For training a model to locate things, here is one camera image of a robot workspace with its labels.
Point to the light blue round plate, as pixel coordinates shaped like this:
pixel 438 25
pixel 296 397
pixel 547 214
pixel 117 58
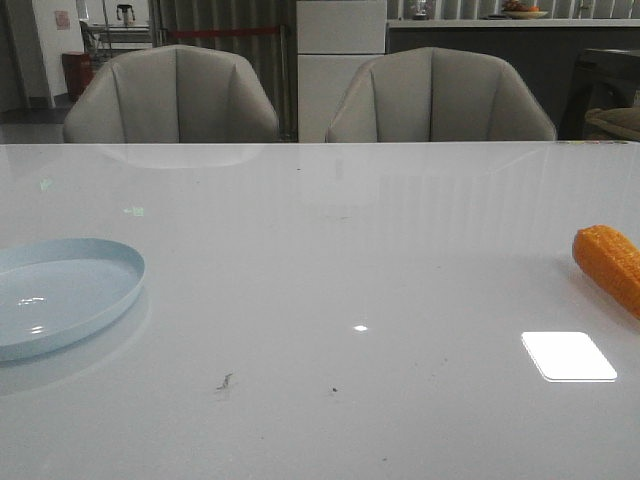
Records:
pixel 57 292

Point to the orange toy corn cob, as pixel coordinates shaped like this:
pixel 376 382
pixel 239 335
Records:
pixel 611 260

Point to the beige armchair right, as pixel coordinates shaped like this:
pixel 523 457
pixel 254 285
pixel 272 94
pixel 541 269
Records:
pixel 438 95

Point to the beige armchair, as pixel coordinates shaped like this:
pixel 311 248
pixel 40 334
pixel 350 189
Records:
pixel 438 95
pixel 173 94

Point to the white cabinet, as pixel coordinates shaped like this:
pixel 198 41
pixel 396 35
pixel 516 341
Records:
pixel 334 38

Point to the beige armchair left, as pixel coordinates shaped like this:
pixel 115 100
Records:
pixel 173 94

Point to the red barrier belt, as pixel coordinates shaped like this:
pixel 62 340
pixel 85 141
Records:
pixel 213 33

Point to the grey counter with white top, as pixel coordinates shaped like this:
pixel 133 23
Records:
pixel 543 51

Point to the red trash bin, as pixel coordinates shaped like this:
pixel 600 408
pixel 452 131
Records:
pixel 78 73

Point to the fruit bowl on counter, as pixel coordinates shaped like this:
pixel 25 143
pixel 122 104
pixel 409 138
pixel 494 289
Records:
pixel 515 9

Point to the tan cushion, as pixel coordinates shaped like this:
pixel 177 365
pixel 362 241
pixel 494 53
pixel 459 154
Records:
pixel 612 124

